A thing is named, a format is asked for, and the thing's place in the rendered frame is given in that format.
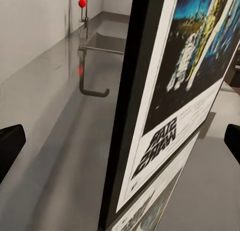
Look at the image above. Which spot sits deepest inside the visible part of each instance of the poster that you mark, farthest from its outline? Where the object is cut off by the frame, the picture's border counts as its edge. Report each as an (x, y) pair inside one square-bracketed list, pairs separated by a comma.
[(177, 56)]

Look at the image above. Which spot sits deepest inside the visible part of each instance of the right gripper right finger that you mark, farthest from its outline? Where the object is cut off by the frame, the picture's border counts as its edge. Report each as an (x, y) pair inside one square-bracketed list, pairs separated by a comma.
[(232, 140)]

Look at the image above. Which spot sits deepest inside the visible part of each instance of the drop in sink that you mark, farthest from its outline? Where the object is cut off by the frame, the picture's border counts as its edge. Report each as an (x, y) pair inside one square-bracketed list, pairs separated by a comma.
[(110, 36)]

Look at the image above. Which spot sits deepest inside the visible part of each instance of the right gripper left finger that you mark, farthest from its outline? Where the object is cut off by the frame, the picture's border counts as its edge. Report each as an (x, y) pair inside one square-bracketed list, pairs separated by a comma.
[(12, 140)]

